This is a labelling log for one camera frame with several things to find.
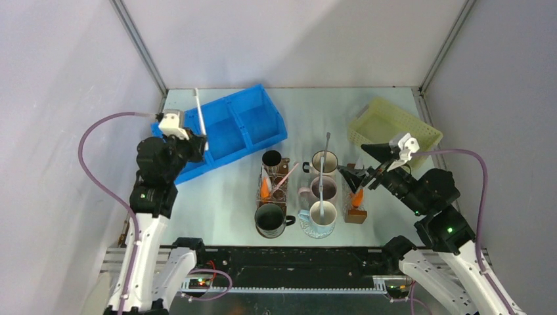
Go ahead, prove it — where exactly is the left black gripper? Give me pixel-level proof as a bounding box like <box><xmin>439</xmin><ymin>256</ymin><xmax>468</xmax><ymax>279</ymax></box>
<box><xmin>162</xmin><ymin>127</ymin><xmax>208</xmax><ymax>181</ymax></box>

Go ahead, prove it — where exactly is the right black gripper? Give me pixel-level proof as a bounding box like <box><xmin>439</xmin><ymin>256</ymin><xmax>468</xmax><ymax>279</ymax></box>
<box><xmin>335</xmin><ymin>142</ymin><xmax>426</xmax><ymax>214</ymax></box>

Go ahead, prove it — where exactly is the white toothpaste tube dark cap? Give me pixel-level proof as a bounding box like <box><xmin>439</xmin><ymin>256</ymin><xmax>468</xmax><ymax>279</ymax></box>
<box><xmin>354</xmin><ymin>156</ymin><xmax>365</xmax><ymax>171</ymax></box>

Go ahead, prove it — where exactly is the orange toothpaste tube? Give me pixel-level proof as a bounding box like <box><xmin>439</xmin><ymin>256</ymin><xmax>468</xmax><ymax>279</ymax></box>
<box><xmin>350</xmin><ymin>188</ymin><xmax>365</xmax><ymax>208</ymax></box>

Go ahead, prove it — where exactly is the cream mug with black rim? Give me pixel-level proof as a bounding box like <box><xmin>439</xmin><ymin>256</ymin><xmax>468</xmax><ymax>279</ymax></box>
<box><xmin>302</xmin><ymin>150</ymin><xmax>339</xmax><ymax>177</ymax></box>

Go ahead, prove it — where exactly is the pink mug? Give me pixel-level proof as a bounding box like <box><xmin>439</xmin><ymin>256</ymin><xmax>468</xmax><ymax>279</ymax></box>
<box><xmin>298</xmin><ymin>176</ymin><xmax>338</xmax><ymax>206</ymax></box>

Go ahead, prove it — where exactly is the clear holder with brown lid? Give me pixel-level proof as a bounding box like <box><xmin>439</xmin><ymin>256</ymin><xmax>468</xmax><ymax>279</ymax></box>
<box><xmin>342</xmin><ymin>174</ymin><xmax>368</xmax><ymax>224</ymax></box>

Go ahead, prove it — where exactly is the light grey toothbrush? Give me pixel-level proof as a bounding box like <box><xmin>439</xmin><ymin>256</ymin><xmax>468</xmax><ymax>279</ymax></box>
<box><xmin>318</xmin><ymin>155</ymin><xmax>325</xmax><ymax>198</ymax></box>

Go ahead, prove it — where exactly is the pale white toothbrush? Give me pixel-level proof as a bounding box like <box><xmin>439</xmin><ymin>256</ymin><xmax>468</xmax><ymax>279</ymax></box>
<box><xmin>319</xmin><ymin>196</ymin><xmax>325</xmax><ymax>225</ymax></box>

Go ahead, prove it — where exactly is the pink toothbrush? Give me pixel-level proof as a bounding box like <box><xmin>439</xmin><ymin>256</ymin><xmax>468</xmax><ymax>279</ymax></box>
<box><xmin>270</xmin><ymin>162</ymin><xmax>300</xmax><ymax>195</ymax></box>

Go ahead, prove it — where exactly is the light blue mug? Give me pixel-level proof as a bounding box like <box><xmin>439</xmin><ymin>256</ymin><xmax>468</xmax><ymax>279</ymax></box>
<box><xmin>298</xmin><ymin>201</ymin><xmax>338</xmax><ymax>239</ymax></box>

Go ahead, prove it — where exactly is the brown metallic cup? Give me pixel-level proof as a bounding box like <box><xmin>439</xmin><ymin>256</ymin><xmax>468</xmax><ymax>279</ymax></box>
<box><xmin>261</xmin><ymin>150</ymin><xmax>290</xmax><ymax>176</ymax></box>

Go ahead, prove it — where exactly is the brown wooden oval tray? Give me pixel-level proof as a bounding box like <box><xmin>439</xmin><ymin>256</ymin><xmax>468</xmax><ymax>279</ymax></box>
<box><xmin>256</xmin><ymin>158</ymin><xmax>291</xmax><ymax>239</ymax></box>

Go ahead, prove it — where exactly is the clear textured two-hole holder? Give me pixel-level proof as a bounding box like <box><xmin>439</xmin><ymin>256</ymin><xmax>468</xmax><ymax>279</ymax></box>
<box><xmin>256</xmin><ymin>173</ymin><xmax>288</xmax><ymax>213</ymax></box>

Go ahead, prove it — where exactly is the white toothpaste tube red cap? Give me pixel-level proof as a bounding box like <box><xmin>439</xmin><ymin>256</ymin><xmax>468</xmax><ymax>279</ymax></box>
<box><xmin>261</xmin><ymin>166</ymin><xmax>273</xmax><ymax>192</ymax></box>

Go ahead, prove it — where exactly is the small orange tube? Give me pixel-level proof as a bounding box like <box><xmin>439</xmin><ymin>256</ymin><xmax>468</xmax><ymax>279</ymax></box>
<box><xmin>260</xmin><ymin>178</ymin><xmax>272</xmax><ymax>199</ymax></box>

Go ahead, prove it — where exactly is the dark green mug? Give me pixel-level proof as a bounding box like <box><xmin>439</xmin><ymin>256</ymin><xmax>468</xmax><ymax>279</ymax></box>
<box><xmin>254</xmin><ymin>203</ymin><xmax>296</xmax><ymax>239</ymax></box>

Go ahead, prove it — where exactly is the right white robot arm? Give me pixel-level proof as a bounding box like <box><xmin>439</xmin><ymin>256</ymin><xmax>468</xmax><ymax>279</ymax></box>
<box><xmin>337</xmin><ymin>139</ymin><xmax>524</xmax><ymax>314</ymax></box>

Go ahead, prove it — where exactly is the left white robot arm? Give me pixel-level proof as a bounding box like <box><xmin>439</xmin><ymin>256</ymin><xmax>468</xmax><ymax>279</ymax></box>
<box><xmin>104</xmin><ymin>135</ymin><xmax>208</xmax><ymax>314</ymax></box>

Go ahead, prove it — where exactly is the clear textured oval tray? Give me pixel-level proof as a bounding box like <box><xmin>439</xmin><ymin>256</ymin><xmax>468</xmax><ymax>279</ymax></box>
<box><xmin>300</xmin><ymin>220</ymin><xmax>336</xmax><ymax>239</ymax></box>

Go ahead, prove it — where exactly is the cream perforated basket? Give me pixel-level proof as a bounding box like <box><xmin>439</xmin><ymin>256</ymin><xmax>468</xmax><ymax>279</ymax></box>
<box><xmin>347</xmin><ymin>97</ymin><xmax>443</xmax><ymax>152</ymax></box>

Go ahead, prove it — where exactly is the blue three-compartment bin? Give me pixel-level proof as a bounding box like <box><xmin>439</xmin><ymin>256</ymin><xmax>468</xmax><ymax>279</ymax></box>
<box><xmin>175</xmin><ymin>84</ymin><xmax>288</xmax><ymax>184</ymax></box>

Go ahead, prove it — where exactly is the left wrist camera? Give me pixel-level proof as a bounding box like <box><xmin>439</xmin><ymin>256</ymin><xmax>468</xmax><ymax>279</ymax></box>
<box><xmin>158</xmin><ymin>109</ymin><xmax>190</xmax><ymax>140</ymax></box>

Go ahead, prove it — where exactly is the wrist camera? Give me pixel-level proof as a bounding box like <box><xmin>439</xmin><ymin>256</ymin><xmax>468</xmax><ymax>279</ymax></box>
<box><xmin>158</xmin><ymin>109</ymin><xmax>190</xmax><ymax>140</ymax></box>
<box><xmin>387</xmin><ymin>133</ymin><xmax>420</xmax><ymax>171</ymax></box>

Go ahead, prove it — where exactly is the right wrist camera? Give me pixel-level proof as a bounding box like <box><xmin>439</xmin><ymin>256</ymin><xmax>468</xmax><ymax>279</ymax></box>
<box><xmin>387</xmin><ymin>133</ymin><xmax>420</xmax><ymax>171</ymax></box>

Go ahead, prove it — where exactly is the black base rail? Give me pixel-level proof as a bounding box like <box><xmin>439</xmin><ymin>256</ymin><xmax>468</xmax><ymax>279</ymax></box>
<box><xmin>186</xmin><ymin>246</ymin><xmax>408</xmax><ymax>291</ymax></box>

